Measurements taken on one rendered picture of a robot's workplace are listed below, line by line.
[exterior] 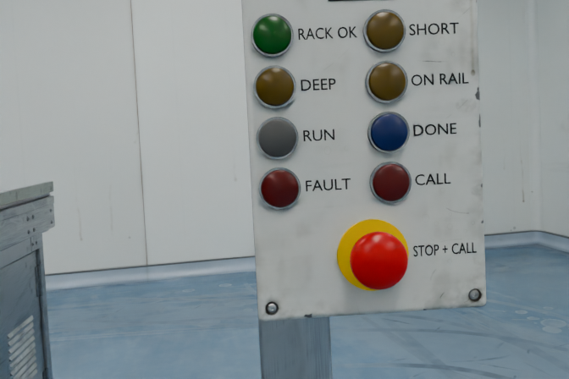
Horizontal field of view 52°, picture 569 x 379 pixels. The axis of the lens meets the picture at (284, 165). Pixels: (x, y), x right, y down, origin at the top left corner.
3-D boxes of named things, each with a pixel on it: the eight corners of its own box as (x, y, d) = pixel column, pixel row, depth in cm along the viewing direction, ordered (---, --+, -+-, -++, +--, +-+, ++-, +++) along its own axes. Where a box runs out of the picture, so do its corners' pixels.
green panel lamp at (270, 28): (293, 52, 40) (291, 13, 40) (253, 54, 40) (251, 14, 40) (292, 54, 41) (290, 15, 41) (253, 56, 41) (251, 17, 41)
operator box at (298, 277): (488, 307, 43) (477, -50, 42) (258, 322, 42) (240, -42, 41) (459, 286, 49) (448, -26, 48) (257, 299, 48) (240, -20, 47)
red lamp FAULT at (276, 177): (301, 207, 41) (299, 168, 41) (262, 210, 41) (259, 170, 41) (300, 205, 42) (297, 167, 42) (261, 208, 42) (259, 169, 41)
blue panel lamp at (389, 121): (410, 151, 41) (409, 112, 41) (372, 152, 41) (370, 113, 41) (407, 150, 42) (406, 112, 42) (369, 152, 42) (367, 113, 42)
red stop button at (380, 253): (411, 290, 39) (410, 232, 39) (353, 294, 39) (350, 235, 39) (395, 275, 44) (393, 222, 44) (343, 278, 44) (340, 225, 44)
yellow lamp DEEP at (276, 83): (295, 105, 41) (294, 65, 40) (256, 107, 40) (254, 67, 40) (295, 106, 41) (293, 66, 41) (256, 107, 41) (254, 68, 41)
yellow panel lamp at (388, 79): (408, 100, 41) (406, 60, 41) (369, 101, 41) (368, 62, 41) (406, 100, 42) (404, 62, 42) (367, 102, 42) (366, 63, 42)
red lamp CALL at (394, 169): (412, 200, 41) (411, 162, 41) (374, 203, 41) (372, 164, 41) (409, 200, 42) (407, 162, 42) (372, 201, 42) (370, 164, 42)
